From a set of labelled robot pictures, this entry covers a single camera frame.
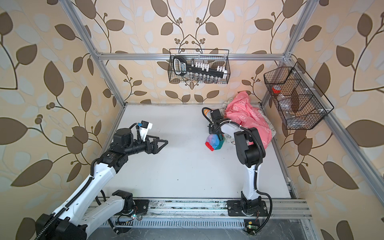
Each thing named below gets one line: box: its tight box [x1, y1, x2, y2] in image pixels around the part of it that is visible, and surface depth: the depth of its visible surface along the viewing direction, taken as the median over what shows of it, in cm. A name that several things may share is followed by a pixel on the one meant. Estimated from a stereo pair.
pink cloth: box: [224, 91, 273, 149], surface depth 99 cm
